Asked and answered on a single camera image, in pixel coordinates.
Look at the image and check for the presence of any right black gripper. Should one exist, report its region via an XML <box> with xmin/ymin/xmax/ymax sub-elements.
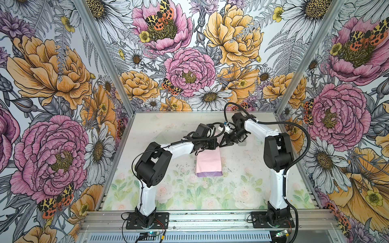
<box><xmin>219</xmin><ymin>127</ymin><xmax>249</xmax><ymax>147</ymax></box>

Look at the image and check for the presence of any purple wrapping paper sheet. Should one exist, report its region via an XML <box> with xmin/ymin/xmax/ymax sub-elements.
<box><xmin>196</xmin><ymin>147</ymin><xmax>223</xmax><ymax>177</ymax></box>

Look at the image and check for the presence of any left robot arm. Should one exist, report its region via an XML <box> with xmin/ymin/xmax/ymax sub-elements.
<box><xmin>133</xmin><ymin>137</ymin><xmax>218</xmax><ymax>228</ymax></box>

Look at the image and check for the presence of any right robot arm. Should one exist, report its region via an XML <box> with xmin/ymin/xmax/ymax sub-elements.
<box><xmin>220</xmin><ymin>116</ymin><xmax>297</xmax><ymax>228</ymax></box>

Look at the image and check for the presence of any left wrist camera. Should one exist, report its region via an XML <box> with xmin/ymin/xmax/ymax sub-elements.
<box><xmin>192</xmin><ymin>124</ymin><xmax>212</xmax><ymax>139</ymax></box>

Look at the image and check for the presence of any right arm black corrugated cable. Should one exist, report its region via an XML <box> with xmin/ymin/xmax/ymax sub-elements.
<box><xmin>224</xmin><ymin>102</ymin><xmax>311</xmax><ymax>243</ymax></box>

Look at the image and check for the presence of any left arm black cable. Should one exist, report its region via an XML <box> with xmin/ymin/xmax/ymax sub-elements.
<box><xmin>131</xmin><ymin>122</ymin><xmax>226</xmax><ymax>210</ymax></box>

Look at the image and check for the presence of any aluminium front rail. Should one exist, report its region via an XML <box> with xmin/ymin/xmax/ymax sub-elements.
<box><xmin>80</xmin><ymin>209</ymin><xmax>340</xmax><ymax>233</ymax></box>

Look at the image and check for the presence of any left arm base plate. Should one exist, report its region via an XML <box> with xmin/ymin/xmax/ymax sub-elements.
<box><xmin>125</xmin><ymin>212</ymin><xmax>170</xmax><ymax>230</ymax></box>

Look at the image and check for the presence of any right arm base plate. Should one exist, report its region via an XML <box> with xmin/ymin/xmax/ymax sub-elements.
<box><xmin>249</xmin><ymin>212</ymin><xmax>295</xmax><ymax>228</ymax></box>

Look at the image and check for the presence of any white slotted cable duct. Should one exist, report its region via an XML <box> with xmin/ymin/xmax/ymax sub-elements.
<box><xmin>83</xmin><ymin>231</ymin><xmax>271</xmax><ymax>243</ymax></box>

